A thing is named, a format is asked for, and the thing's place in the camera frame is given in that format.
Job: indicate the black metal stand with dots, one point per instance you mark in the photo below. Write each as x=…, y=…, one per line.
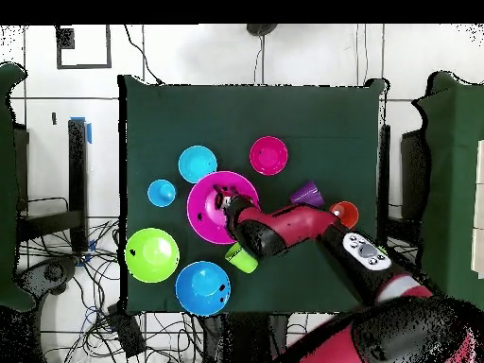
x=77, y=181

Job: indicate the small cyan bowl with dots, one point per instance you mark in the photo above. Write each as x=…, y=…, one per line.
x=197, y=164

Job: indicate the large pink bowl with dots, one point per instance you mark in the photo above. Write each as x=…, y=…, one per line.
x=202, y=204

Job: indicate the dark green tablecloth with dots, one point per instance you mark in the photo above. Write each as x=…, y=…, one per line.
x=245, y=113

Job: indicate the purple cup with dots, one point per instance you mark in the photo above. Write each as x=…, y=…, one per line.
x=308, y=194

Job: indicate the grey chair base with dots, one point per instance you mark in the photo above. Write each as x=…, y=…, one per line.
x=53, y=272

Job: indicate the small magenta bowl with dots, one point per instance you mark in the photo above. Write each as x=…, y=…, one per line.
x=268, y=155

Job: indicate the blue tape strip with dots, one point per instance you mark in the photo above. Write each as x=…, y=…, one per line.
x=89, y=133

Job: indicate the orange red cup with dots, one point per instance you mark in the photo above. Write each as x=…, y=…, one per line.
x=349, y=213

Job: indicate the large green bowl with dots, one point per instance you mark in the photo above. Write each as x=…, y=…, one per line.
x=152, y=255

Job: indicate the large blue bowl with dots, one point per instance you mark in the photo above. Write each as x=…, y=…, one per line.
x=202, y=289

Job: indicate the black box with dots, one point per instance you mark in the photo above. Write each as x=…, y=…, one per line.
x=20, y=170
x=414, y=177

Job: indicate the stack of white boxes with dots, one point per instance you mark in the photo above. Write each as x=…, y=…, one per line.
x=479, y=208

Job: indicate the green cup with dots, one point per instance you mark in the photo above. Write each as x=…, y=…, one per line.
x=244, y=261

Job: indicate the black power strip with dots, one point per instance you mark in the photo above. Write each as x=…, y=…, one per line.
x=126, y=332

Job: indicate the blue cup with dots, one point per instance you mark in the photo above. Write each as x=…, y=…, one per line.
x=162, y=193

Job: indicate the green cloth side table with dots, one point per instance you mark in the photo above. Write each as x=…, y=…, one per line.
x=7, y=189
x=453, y=189

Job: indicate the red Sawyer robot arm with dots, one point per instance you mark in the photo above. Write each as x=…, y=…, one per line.
x=295, y=227

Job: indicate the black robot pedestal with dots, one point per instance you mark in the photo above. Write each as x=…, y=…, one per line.
x=242, y=340

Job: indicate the person's foot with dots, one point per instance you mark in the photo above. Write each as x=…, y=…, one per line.
x=261, y=29

